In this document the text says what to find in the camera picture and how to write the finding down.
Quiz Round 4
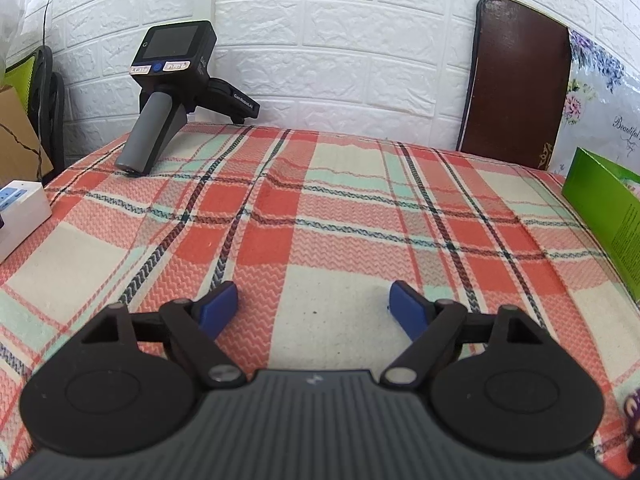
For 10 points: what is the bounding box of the purple hair tie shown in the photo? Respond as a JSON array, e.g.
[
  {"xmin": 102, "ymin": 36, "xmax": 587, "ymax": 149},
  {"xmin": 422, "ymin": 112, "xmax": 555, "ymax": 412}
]
[{"xmin": 619, "ymin": 389, "xmax": 640, "ymax": 466}]

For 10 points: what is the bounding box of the plaid bed sheet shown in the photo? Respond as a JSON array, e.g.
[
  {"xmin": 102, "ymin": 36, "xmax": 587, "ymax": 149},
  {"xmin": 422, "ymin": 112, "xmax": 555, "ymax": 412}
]
[{"xmin": 1, "ymin": 124, "xmax": 639, "ymax": 476}]

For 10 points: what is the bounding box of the white power strip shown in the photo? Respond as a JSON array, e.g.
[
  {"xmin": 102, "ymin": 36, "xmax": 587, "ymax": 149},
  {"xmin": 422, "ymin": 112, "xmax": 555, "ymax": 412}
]
[{"xmin": 0, "ymin": 180, "xmax": 52, "ymax": 262}]

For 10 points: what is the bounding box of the green white cardboard box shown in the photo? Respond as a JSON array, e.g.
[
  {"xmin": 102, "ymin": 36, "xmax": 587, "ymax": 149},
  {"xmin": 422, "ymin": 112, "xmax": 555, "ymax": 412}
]
[{"xmin": 562, "ymin": 148, "xmax": 640, "ymax": 302}]

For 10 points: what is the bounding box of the dark brown headboard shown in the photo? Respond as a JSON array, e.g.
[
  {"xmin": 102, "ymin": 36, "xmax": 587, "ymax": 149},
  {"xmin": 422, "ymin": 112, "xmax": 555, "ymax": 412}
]
[{"xmin": 457, "ymin": 0, "xmax": 570, "ymax": 170}]

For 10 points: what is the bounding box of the brown cardboard box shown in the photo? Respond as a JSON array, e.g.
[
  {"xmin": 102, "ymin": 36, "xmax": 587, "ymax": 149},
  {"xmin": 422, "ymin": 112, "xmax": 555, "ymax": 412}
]
[{"xmin": 0, "ymin": 86, "xmax": 53, "ymax": 186}]

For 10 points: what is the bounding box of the spare handheld gripper device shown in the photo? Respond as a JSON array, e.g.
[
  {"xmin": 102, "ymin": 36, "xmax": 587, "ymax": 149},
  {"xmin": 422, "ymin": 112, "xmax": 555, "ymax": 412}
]
[{"xmin": 115, "ymin": 21, "xmax": 260, "ymax": 176}]

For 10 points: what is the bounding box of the floral white pillow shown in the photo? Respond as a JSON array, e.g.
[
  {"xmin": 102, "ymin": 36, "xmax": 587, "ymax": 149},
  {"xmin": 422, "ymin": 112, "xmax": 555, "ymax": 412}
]
[{"xmin": 548, "ymin": 29, "xmax": 639, "ymax": 176}]

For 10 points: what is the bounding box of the black green chair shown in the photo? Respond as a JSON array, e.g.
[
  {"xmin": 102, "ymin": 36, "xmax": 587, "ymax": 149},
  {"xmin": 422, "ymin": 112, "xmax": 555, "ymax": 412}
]
[{"xmin": 4, "ymin": 46, "xmax": 65, "ymax": 184}]

